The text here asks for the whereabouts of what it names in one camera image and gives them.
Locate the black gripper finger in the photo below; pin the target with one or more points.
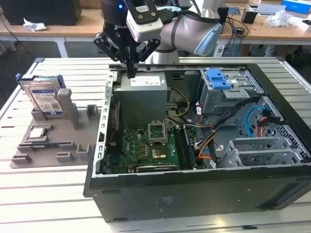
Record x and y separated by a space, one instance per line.
149 49
109 44

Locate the hard disk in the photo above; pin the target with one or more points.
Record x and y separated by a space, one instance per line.
43 97

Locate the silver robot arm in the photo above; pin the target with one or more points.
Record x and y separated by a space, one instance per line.
187 29

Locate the metal disk bay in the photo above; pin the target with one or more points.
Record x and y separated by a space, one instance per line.
255 155

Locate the grey power supply unit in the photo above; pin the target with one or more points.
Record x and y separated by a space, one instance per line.
141 102

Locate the black computer tower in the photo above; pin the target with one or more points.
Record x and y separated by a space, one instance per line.
41 12

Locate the blue plastic drive latch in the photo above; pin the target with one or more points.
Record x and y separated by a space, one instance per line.
216 80

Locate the crumpled white paper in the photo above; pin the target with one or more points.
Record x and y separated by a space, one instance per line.
34 25

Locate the black box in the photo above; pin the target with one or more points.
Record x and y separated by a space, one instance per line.
223 14

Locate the thin locking lever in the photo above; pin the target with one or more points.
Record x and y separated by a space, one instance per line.
165 131

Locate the metal optical drive cage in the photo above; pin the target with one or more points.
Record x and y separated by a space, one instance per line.
218 102

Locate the grey parts rack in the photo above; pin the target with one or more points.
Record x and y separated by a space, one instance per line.
60 131

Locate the green motherboard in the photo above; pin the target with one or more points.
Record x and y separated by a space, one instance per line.
136 150

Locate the black RAM slot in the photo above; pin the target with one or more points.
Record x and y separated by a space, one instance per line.
179 148

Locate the CPU socket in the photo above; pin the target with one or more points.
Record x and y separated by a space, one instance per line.
158 153

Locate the RAM stick with blue chips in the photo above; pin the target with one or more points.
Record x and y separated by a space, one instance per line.
189 148

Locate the silver CPU chip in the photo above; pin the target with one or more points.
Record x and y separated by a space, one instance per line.
36 133

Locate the black graphics card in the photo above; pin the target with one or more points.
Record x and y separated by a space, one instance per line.
158 168

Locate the grey flat tray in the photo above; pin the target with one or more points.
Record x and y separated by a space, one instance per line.
269 9

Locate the crumpled clear plastic bag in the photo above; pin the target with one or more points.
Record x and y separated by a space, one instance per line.
279 19

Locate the black PC case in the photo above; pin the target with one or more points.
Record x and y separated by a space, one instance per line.
194 199

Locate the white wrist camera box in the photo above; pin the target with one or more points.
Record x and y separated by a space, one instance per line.
145 26

